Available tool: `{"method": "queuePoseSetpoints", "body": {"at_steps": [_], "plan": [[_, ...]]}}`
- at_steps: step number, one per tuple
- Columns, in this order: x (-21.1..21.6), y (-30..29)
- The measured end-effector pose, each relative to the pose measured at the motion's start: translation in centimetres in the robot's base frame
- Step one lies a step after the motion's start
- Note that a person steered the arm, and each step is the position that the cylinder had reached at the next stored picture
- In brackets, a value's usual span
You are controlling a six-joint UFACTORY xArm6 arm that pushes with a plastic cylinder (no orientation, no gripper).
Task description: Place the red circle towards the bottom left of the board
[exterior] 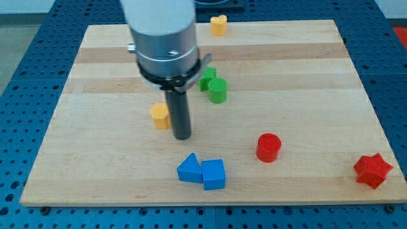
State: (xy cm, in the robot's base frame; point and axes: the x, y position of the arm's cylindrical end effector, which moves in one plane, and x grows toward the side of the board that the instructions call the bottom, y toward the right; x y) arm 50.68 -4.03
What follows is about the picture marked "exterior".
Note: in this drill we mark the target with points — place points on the red star block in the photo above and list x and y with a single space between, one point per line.
372 170

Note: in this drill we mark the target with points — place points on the blue cube block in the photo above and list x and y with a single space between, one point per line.
213 174

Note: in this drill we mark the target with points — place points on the red cylinder block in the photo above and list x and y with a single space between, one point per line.
268 147

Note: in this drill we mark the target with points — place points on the yellow hexagon block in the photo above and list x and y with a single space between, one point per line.
160 116

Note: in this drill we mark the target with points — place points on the green cylinder block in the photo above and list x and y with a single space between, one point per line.
217 90

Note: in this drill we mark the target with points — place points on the blue triangle block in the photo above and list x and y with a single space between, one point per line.
190 170

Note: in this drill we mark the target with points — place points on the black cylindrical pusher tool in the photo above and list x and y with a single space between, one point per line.
179 114

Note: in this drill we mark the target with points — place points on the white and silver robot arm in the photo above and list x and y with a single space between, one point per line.
165 42

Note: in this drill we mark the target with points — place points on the yellow heart block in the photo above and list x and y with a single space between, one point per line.
219 25

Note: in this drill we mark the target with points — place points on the green angular block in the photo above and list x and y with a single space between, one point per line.
208 74

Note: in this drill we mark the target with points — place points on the wooden board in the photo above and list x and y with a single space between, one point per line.
294 79

